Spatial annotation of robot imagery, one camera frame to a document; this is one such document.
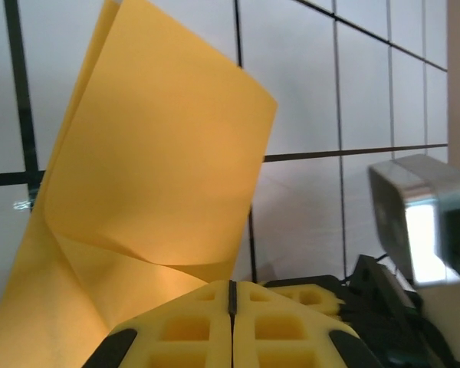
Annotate yellow cloth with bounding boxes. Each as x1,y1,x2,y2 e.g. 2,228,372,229
0,0,279,368

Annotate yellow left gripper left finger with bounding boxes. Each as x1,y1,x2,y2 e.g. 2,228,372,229
80,281,233,368

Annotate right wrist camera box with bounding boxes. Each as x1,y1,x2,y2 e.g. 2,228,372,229
367,154,460,289

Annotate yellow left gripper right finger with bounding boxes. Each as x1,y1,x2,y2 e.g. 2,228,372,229
232,281,384,368

